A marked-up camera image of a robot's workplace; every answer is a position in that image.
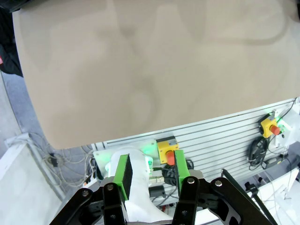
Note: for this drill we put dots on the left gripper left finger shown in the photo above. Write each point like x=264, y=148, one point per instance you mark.
x=112, y=204

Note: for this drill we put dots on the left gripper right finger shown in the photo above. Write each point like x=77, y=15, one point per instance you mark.
x=189, y=199

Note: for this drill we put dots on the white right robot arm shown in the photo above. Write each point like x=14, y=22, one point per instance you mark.
x=293, y=131

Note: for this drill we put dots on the yellow emergency stop box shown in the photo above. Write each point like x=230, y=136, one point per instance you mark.
x=164, y=147
x=267, y=126

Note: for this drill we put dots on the black power adapter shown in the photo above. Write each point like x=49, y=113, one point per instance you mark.
x=272, y=161

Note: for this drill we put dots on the white box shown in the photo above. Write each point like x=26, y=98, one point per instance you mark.
x=23, y=187

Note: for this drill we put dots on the white board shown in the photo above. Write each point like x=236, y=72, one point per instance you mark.
x=281, y=206

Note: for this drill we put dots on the black fabric bundle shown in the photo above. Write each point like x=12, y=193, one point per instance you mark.
x=9, y=58

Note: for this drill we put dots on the slotted aluminium base plate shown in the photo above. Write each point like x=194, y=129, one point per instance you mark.
x=211, y=140

